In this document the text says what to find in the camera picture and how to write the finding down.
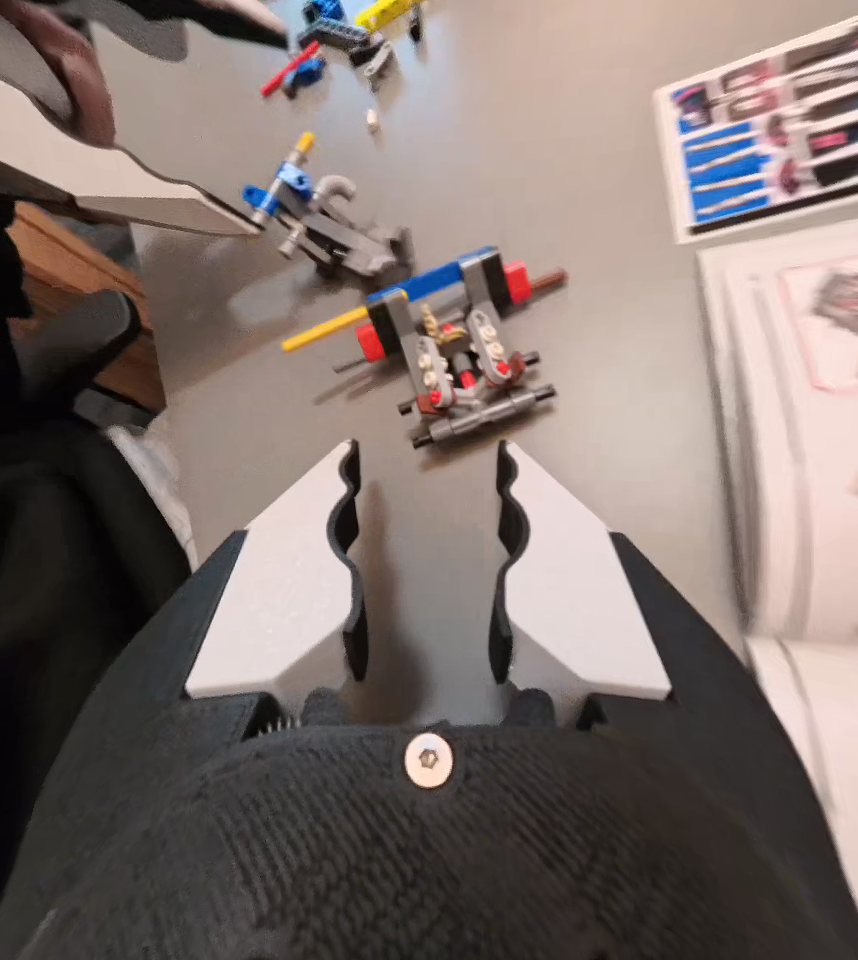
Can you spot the person's left hand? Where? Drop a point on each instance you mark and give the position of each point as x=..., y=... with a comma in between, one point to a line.
x=84, y=90

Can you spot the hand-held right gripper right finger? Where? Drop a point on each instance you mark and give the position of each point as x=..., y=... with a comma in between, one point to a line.
x=579, y=600

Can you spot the open instruction booklet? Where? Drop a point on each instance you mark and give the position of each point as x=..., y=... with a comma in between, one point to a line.
x=811, y=525

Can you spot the lego chassis assembly with axles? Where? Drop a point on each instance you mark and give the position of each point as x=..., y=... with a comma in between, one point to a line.
x=429, y=281

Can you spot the grey and blue lego assembly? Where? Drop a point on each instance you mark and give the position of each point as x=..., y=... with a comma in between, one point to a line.
x=346, y=240

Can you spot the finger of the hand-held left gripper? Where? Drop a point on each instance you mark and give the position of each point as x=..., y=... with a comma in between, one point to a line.
x=253, y=13
x=99, y=180

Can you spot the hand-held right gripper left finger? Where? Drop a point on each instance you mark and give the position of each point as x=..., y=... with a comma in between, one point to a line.
x=279, y=600

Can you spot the pile of loose lego pieces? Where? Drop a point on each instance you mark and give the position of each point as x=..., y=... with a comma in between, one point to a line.
x=346, y=34

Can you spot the black chair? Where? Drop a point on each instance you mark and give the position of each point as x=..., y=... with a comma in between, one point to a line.
x=76, y=345

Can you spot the sticker sheet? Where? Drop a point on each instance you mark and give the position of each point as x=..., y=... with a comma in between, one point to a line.
x=789, y=127

